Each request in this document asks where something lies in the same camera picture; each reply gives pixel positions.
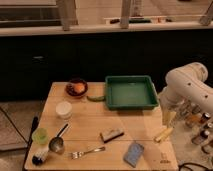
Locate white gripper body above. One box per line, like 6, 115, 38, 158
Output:
159, 94, 182, 120

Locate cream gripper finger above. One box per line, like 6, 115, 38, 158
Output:
162, 109, 169, 126
169, 111, 176, 127

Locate wooden felt board eraser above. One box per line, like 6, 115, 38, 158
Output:
100, 129, 124, 143

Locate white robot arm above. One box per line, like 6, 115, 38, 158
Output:
159, 62, 213, 127

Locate white paper cup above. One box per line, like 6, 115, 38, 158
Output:
55, 101, 72, 119

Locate metal measuring cup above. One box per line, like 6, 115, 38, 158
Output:
49, 124, 69, 154

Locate small green plastic cup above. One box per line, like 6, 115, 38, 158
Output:
32, 128, 48, 145

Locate spice bottles on floor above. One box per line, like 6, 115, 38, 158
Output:
180, 104, 212, 152

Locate green plastic tray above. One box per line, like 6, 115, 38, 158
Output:
105, 75, 159, 110

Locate blue sponge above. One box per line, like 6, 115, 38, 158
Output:
123, 142, 144, 168

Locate green chili pepper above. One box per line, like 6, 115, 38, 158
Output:
87, 96, 105, 102

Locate orange fruit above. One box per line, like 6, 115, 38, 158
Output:
74, 83, 85, 93

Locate dark red bowl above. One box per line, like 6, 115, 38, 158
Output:
65, 78, 88, 98

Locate silver metal fork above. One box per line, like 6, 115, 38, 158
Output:
69, 146, 106, 159

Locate black clamp at table edge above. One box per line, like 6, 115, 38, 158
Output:
21, 116, 39, 171

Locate black and white brush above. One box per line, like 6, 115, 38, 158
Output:
32, 147, 49, 166

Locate black cable on floor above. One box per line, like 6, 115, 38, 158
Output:
177, 161, 210, 171

